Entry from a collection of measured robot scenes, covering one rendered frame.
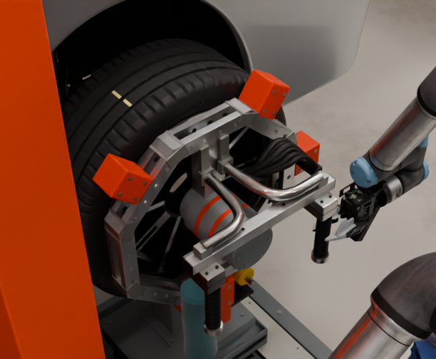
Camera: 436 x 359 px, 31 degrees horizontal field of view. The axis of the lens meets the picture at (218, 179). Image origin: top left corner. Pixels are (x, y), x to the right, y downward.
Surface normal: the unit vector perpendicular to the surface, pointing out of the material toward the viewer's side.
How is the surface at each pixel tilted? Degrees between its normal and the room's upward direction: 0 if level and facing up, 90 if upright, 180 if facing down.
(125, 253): 90
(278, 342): 0
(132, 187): 90
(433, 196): 0
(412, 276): 47
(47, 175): 90
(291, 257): 0
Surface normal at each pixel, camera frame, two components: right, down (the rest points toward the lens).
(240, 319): 0.00, -0.73
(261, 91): -0.64, -0.07
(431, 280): -0.66, -0.39
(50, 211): 0.63, 0.53
